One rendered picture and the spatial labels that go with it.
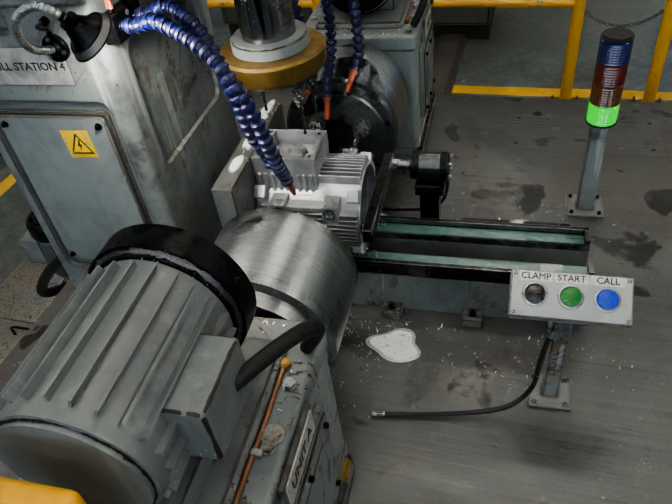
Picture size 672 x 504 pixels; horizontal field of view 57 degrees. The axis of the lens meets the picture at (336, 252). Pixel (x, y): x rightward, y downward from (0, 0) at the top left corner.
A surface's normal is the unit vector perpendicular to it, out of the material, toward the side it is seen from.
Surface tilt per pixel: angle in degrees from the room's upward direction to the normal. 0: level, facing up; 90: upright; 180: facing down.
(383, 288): 90
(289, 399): 0
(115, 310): 4
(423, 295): 90
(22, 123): 90
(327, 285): 58
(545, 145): 0
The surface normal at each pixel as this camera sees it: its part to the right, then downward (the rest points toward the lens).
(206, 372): -0.11, -0.74
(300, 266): 0.47, -0.56
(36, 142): -0.22, 0.67
